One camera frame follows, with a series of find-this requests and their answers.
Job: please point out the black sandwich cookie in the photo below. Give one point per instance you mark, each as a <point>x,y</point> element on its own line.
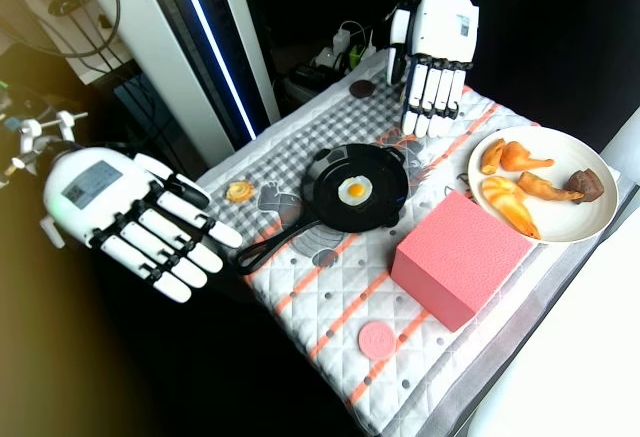
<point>361,89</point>

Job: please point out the pink sandwich cookie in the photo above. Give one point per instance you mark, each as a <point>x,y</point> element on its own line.
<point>377,340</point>

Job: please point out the toy shrimp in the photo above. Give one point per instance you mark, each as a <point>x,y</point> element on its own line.
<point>507,199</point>

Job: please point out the toy fried egg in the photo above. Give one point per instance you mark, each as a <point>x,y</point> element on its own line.
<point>355,190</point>

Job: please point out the toy chicken drumstick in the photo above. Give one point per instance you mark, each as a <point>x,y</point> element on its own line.
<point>517,156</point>

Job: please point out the white round plate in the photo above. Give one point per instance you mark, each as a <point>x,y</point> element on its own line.
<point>565,222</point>

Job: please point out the black frying pan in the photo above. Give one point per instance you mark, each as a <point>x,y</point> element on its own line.
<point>360,217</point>

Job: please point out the white power strip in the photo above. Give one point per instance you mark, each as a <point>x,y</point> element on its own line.
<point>330,59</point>

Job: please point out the brown toy meat piece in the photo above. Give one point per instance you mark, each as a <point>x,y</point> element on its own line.
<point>587,184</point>

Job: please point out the grey quilt with bear print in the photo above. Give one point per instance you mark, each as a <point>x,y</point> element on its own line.
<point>325,297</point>

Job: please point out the white charger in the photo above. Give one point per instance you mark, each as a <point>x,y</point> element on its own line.
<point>342,39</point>

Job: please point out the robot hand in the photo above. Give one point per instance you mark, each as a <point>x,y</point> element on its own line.
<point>442,27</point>
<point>80,187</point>

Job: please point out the small black device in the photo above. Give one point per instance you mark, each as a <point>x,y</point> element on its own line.
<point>64,5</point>

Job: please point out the white shelf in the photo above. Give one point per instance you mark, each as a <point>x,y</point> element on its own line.
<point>95,66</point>

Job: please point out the swirl butter cookie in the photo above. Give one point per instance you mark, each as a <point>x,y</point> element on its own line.
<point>240,192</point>

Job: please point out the toy fried chicken wing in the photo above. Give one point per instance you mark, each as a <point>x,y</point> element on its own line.
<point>542,187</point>

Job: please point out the white pillar with blue strip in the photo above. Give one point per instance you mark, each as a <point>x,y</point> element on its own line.
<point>150,57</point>

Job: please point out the yellow toy fried dumpling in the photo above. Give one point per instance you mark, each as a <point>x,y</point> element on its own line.
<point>492,157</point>

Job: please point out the black power brick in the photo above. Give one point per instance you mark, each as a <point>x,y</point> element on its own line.
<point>307,76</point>

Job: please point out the green adapter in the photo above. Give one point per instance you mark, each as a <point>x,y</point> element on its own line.
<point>356,55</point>

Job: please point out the pink foam block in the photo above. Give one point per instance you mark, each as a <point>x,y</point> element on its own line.
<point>460,242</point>

